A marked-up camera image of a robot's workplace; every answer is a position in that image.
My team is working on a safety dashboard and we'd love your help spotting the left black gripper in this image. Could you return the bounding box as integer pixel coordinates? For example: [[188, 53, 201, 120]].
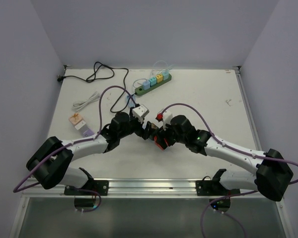
[[118, 108, 154, 140]]

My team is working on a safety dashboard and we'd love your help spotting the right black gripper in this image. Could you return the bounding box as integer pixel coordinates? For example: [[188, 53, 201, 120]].
[[155, 123, 187, 149]]

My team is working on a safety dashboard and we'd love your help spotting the red cube plug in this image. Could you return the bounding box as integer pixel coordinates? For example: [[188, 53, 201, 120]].
[[154, 136, 168, 150]]

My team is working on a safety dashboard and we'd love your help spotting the purple power strip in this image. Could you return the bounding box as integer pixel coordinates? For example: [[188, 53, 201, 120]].
[[79, 127, 94, 138]]

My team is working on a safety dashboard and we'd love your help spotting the pink deer cube socket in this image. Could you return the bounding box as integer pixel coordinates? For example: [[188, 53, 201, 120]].
[[69, 113, 86, 130]]

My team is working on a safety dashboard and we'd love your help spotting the dark green cube plug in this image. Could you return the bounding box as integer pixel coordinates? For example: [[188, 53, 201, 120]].
[[150, 123, 159, 130]]

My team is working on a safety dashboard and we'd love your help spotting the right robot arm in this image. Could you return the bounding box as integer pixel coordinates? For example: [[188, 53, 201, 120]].
[[153, 113, 294, 201]]

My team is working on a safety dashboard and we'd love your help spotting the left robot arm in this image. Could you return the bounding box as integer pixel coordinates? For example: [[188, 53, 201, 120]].
[[26, 113, 152, 195]]

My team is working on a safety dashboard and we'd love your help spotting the blue plug adapter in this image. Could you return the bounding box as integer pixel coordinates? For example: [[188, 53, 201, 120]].
[[142, 80, 150, 91]]

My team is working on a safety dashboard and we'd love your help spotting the teal plug adapter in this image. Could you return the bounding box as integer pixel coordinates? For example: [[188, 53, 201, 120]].
[[149, 77, 157, 87]]

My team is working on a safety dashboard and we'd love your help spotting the yellow plug adapter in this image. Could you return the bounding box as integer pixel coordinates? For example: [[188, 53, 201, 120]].
[[155, 74, 163, 84]]

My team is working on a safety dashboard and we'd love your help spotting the green plug adapter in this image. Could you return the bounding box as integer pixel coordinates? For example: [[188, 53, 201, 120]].
[[162, 71, 169, 81]]

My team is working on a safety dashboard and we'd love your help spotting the green power strip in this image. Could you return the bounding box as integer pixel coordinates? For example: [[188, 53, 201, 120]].
[[134, 73, 172, 97]]

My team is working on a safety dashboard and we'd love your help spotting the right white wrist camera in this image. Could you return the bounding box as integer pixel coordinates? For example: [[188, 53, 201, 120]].
[[155, 109, 173, 130]]

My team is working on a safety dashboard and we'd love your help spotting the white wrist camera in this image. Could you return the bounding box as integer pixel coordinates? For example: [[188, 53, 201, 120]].
[[132, 104, 149, 123], [155, 109, 173, 130]]

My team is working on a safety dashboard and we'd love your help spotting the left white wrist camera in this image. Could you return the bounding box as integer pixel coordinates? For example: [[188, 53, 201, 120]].
[[132, 104, 149, 123]]

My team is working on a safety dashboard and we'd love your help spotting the blue power strip cable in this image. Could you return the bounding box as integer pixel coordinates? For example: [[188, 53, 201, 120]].
[[124, 94, 135, 110]]

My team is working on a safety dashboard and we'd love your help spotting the left black base bracket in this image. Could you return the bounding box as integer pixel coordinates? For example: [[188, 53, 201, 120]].
[[64, 180, 109, 196]]

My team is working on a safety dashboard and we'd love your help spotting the black base bracket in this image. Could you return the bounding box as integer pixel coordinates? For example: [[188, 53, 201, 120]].
[[195, 176, 240, 196], [64, 180, 109, 196]]

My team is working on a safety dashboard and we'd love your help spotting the white bundled cable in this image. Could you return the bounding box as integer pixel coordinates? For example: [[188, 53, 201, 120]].
[[72, 91, 101, 112]]

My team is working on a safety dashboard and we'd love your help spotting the right black base bracket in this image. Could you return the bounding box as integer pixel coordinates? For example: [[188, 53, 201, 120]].
[[195, 176, 240, 196]]

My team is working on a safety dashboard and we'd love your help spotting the black power cable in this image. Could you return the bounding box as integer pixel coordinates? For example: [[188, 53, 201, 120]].
[[63, 61, 137, 113]]

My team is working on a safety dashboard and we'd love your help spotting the black wall plug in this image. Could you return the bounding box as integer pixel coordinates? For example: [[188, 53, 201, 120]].
[[57, 75, 65, 82]]

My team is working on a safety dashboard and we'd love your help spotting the aluminium mounting rail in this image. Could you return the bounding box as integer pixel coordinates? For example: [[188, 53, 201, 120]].
[[21, 178, 284, 199]]

